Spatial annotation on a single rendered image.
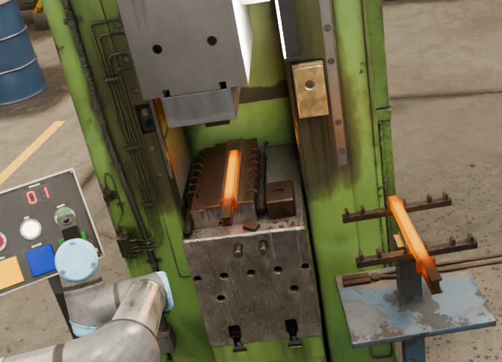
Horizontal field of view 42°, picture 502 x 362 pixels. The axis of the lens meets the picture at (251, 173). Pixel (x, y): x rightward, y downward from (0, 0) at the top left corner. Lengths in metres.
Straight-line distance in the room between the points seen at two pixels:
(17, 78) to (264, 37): 4.35
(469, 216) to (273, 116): 1.52
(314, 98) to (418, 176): 2.02
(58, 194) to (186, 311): 0.75
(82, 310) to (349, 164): 0.99
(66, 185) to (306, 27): 0.83
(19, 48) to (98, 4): 4.45
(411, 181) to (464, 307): 1.96
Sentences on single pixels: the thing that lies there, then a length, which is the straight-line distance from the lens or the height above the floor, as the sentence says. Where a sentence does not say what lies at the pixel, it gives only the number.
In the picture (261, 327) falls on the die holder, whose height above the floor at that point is 0.53.
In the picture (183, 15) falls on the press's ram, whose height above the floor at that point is 1.58.
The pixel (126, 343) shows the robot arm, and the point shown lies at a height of 1.40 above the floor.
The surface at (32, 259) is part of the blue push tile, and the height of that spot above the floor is 1.02.
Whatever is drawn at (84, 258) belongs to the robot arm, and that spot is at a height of 1.23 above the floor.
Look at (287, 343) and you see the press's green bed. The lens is 2.26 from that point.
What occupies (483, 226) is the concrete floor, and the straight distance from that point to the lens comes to 3.48.
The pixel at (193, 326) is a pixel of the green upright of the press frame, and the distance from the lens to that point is 2.50.
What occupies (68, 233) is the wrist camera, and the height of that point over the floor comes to 1.18.
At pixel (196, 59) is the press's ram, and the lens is 1.78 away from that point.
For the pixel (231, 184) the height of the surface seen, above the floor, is 1.01.
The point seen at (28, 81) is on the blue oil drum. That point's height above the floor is 0.15.
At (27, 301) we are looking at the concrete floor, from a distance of 3.64.
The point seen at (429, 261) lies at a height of 0.99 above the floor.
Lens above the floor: 2.03
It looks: 29 degrees down
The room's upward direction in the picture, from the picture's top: 11 degrees counter-clockwise
